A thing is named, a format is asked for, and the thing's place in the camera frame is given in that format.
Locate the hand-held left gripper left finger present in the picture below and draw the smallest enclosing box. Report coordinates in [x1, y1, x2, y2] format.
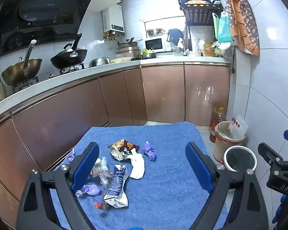
[16, 142, 100, 230]

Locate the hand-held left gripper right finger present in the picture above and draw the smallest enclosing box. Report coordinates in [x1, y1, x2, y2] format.
[185, 142, 275, 230]

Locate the white bin with black bag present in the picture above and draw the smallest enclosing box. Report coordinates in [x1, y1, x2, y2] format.
[223, 146, 257, 173]

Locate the blue white milk carton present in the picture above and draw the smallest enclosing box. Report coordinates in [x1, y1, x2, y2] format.
[103, 164, 129, 208]

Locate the large purple wrapper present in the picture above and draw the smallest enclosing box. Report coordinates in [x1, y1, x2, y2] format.
[143, 141, 157, 161]

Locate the person's right hand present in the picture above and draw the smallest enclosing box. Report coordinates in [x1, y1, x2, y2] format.
[272, 194, 288, 224]

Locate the clear plastic wrapper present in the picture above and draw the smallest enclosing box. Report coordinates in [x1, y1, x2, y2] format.
[90, 157, 114, 193]

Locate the beige bin with red band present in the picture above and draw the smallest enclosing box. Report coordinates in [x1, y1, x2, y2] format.
[214, 121, 246, 162]

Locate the orange snack packet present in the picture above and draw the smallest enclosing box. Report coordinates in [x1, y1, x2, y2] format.
[108, 139, 137, 161]

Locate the clear plastic packaging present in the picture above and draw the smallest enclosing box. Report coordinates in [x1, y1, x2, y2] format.
[227, 115, 249, 139]

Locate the small red wrapper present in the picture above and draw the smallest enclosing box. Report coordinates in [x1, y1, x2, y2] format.
[94, 201, 109, 210]

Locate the blue towel mat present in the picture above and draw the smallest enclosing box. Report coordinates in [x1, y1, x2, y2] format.
[49, 122, 228, 230]

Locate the cooking oil bottle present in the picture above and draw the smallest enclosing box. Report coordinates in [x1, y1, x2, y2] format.
[209, 107, 226, 143]

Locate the white crumpled tissue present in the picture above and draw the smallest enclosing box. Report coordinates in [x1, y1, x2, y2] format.
[129, 149, 145, 180]

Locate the gas stove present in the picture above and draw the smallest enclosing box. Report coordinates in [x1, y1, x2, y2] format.
[13, 62, 85, 94]

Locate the steel bowl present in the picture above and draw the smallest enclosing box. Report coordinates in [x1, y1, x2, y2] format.
[89, 57, 111, 67]

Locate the black wok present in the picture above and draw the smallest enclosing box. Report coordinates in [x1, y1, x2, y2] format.
[50, 33, 88, 69]

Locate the white plastic bag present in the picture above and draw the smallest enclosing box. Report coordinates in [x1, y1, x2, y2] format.
[211, 41, 236, 59]

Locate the beige cutting board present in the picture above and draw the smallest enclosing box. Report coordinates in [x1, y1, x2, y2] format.
[110, 56, 133, 64]

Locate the golden wok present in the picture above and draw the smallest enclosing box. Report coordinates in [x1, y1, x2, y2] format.
[1, 39, 42, 87]

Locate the yellow bottle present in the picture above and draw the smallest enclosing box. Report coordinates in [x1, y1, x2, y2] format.
[204, 41, 216, 57]

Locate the steel electric cooker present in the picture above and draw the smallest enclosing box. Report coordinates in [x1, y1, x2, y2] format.
[115, 37, 143, 59]

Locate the bowl of green vegetables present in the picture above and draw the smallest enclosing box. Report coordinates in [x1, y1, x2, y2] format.
[140, 48, 157, 59]

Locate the floral brown orange apron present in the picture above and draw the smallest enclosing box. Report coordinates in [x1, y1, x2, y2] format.
[219, 0, 260, 57]

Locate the teal bag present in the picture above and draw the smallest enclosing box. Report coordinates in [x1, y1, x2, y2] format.
[218, 12, 232, 43]

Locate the white microwave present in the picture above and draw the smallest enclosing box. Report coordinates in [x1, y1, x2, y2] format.
[144, 38, 168, 53]

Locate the dark blue cloth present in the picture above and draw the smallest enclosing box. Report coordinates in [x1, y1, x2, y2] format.
[167, 29, 185, 47]

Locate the green cutting board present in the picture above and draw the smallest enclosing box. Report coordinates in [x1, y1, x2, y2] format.
[212, 12, 220, 40]

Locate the steel pot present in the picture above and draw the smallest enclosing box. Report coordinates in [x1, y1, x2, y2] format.
[146, 28, 167, 38]

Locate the white water heater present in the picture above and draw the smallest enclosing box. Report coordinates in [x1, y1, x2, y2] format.
[102, 4, 125, 35]

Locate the black dish rack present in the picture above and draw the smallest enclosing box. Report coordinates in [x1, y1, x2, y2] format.
[175, 0, 223, 27]

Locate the black range hood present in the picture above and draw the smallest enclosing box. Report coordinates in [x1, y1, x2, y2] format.
[0, 0, 100, 59]

